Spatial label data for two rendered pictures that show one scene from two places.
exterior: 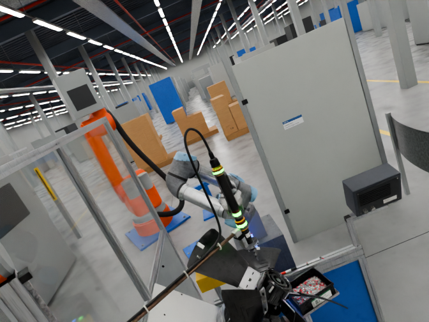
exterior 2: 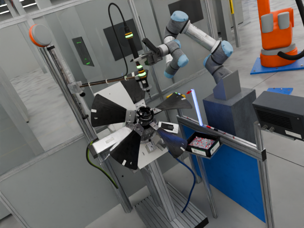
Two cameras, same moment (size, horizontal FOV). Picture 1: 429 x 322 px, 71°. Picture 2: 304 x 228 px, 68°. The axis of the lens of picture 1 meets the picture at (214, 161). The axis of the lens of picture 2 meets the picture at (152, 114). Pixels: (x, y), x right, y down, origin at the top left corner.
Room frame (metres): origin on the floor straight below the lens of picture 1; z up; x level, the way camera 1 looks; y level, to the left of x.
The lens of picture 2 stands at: (0.46, -1.29, 1.83)
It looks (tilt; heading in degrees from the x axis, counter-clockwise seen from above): 25 degrees down; 65
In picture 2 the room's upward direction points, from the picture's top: 19 degrees counter-clockwise
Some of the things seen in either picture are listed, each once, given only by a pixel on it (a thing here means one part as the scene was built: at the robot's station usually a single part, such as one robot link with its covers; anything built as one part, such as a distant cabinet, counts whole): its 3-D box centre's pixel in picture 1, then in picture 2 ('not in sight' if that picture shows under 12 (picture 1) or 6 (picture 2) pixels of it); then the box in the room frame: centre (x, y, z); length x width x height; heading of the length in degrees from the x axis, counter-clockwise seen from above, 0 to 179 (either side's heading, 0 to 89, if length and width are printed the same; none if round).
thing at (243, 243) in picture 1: (244, 236); (143, 81); (1.09, 0.01, 1.41); 0.09 x 0.07 x 0.10; 122
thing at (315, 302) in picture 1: (308, 290); (201, 144); (1.28, -0.18, 0.84); 0.22 x 0.17 x 0.07; 103
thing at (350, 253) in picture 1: (288, 278); (212, 132); (1.45, -0.12, 0.82); 0.90 x 0.04 x 0.08; 87
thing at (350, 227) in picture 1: (352, 230); (258, 136); (1.43, -0.55, 0.96); 0.03 x 0.03 x 0.20; 87
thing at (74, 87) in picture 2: not in sight; (75, 87); (0.77, 0.53, 1.45); 0.10 x 0.07 x 0.08; 122
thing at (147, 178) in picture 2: not in sight; (144, 166); (0.98, 0.34, 0.57); 0.09 x 0.04 x 1.15; 177
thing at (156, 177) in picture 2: not in sight; (161, 188); (0.97, 0.11, 0.45); 0.09 x 0.04 x 0.91; 177
